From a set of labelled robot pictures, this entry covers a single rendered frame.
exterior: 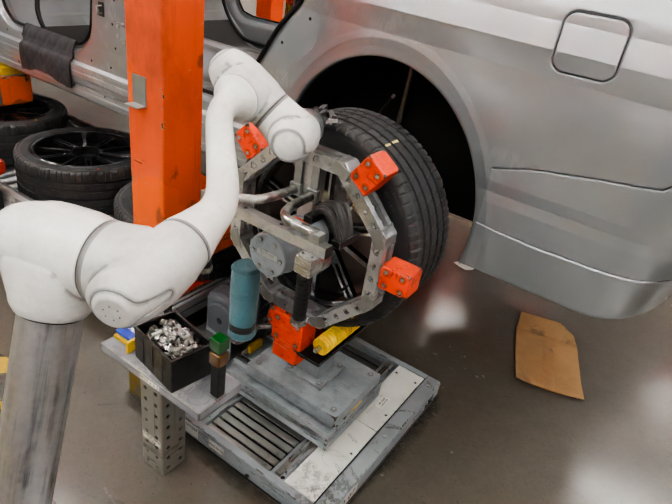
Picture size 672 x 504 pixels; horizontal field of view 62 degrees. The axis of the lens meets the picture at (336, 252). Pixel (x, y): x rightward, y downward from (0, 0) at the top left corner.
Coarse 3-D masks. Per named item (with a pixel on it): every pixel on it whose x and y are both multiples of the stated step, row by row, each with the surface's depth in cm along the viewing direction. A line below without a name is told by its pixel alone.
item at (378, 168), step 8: (376, 152) 143; (384, 152) 145; (368, 160) 141; (376, 160) 141; (384, 160) 143; (392, 160) 145; (360, 168) 143; (368, 168) 142; (376, 168) 140; (384, 168) 141; (392, 168) 143; (352, 176) 145; (360, 176) 144; (368, 176) 142; (376, 176) 141; (384, 176) 140; (392, 176) 146; (360, 184) 145; (368, 184) 143; (376, 184) 142; (368, 192) 144
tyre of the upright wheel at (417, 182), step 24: (360, 120) 160; (384, 120) 165; (336, 144) 155; (360, 144) 151; (384, 144) 154; (408, 144) 161; (408, 168) 154; (432, 168) 163; (384, 192) 151; (408, 192) 151; (432, 192) 159; (408, 216) 150; (432, 216) 158; (408, 240) 152; (432, 240) 160; (432, 264) 168; (384, 312) 166
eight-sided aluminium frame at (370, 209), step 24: (240, 168) 168; (264, 168) 168; (336, 168) 147; (240, 192) 171; (360, 192) 146; (360, 216) 148; (384, 216) 149; (240, 240) 178; (384, 240) 146; (264, 288) 179; (288, 288) 182; (312, 312) 172; (336, 312) 165; (360, 312) 160
